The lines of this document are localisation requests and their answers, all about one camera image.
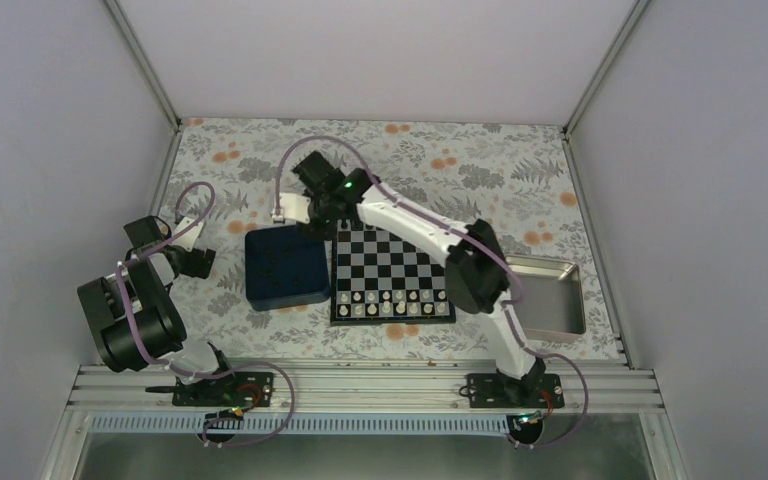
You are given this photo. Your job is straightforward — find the dark blue plastic tray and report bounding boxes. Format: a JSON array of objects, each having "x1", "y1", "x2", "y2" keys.
[{"x1": 244, "y1": 225, "x2": 331, "y2": 312}]

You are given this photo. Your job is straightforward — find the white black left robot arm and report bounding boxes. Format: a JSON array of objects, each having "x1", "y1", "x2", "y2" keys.
[{"x1": 77, "y1": 216, "x2": 239, "y2": 405}]

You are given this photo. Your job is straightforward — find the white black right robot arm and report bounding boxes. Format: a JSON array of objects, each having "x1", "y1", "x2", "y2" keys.
[{"x1": 273, "y1": 151, "x2": 545, "y2": 407}]

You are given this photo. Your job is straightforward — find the white chess pieces front row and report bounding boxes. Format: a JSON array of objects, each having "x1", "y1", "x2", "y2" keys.
[{"x1": 332, "y1": 289, "x2": 455, "y2": 320}]

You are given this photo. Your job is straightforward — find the black white chessboard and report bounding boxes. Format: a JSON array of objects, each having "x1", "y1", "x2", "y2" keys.
[{"x1": 330, "y1": 224, "x2": 456, "y2": 326}]

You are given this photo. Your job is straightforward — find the floral patterned table cloth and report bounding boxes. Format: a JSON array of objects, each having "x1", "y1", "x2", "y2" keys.
[{"x1": 160, "y1": 118, "x2": 619, "y2": 361}]

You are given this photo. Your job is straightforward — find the silver metal tray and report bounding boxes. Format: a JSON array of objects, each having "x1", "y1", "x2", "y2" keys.
[{"x1": 506, "y1": 255, "x2": 586, "y2": 344}]

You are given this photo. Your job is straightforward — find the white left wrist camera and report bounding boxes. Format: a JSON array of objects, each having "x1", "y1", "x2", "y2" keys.
[{"x1": 171, "y1": 217, "x2": 204, "y2": 251}]

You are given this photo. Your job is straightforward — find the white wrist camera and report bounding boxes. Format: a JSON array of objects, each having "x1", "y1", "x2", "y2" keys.
[
  {"x1": 171, "y1": 217, "x2": 204, "y2": 251},
  {"x1": 271, "y1": 192, "x2": 311, "y2": 224}
]

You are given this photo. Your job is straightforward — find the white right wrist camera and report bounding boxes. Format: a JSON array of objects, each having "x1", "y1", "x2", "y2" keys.
[{"x1": 271, "y1": 192, "x2": 311, "y2": 224}]

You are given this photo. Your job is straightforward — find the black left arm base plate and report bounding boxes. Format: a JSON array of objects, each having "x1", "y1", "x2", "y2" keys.
[{"x1": 145, "y1": 372, "x2": 274, "y2": 409}]

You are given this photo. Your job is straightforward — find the grey slotted cable duct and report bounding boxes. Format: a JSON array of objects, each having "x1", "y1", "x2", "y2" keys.
[{"x1": 87, "y1": 412, "x2": 513, "y2": 436}]

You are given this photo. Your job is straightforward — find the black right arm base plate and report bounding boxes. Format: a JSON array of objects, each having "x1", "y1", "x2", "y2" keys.
[{"x1": 458, "y1": 373, "x2": 565, "y2": 409}]

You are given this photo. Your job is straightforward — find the aluminium mounting rail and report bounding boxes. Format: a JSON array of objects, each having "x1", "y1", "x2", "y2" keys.
[{"x1": 67, "y1": 360, "x2": 665, "y2": 414}]

